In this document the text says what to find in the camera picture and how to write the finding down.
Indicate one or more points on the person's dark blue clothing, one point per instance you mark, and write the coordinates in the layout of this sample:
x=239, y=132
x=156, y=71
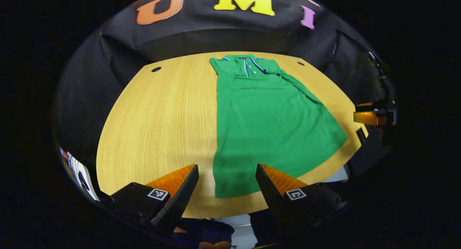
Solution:
x=205, y=231

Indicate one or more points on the black backdrop cloth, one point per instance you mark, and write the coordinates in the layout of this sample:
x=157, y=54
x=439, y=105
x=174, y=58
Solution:
x=216, y=33

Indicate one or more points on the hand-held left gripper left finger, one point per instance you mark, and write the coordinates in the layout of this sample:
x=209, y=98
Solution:
x=176, y=202

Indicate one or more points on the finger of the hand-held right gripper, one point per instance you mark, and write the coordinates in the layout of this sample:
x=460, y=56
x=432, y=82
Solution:
x=365, y=118
x=365, y=104

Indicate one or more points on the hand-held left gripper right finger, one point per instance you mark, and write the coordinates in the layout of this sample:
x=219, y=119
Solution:
x=273, y=198

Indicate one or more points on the white printed banner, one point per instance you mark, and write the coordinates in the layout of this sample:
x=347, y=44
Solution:
x=77, y=170

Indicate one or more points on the green T-shirt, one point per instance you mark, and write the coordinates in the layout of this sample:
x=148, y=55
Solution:
x=266, y=126

